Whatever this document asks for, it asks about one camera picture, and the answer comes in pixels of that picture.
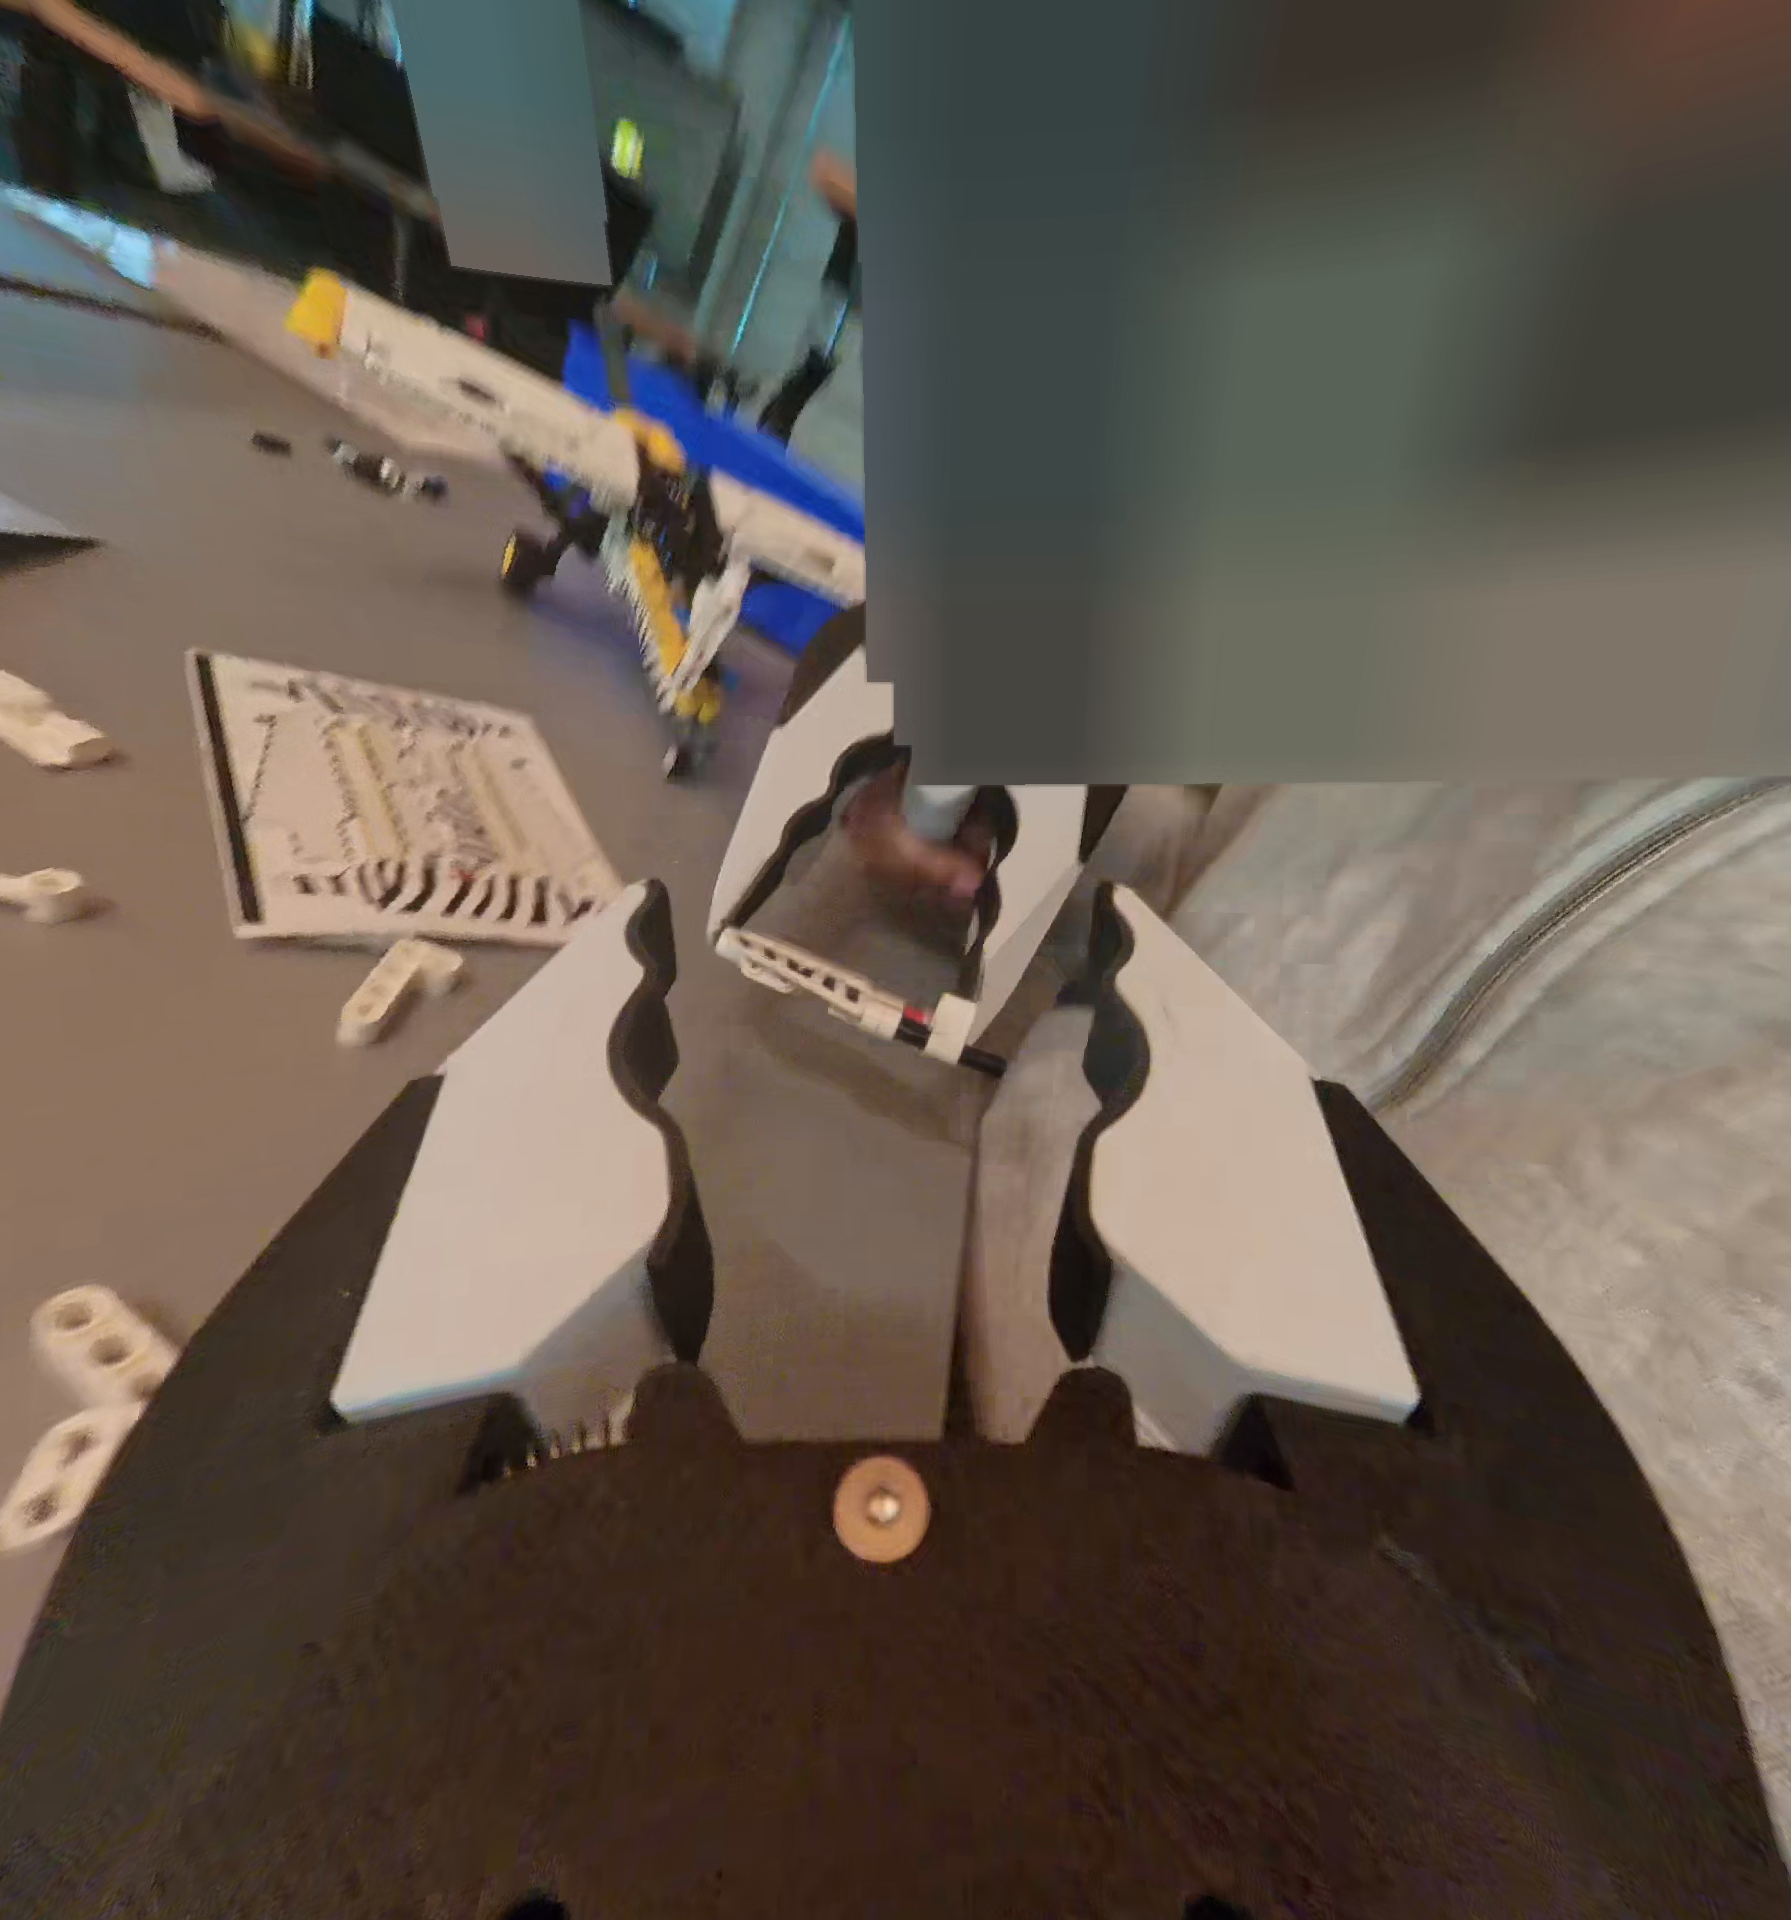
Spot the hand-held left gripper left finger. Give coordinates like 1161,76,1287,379
328,876,716,1427

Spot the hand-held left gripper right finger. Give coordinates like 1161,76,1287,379
1044,883,1427,1455

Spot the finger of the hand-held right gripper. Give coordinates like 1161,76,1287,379
959,784,1095,1044
705,645,913,950

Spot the striped white lego assembly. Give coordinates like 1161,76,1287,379
716,925,1012,1077

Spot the white yellow lego plane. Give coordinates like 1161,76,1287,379
285,266,870,782

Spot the white angled lego beam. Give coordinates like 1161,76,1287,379
335,937,469,1050

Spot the cluster of black lego pieces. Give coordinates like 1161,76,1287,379
327,434,453,505

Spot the white lego panel piece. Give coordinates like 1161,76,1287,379
0,668,118,772

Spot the person's right hand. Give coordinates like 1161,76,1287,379
847,779,990,906

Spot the blue plastic bin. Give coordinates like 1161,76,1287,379
562,318,870,649

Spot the zebra striped sticker sheet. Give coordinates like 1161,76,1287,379
183,645,627,950

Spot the white instruction booklet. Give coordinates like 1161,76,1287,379
153,238,582,466

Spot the wooden desk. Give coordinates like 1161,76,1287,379
0,0,448,227

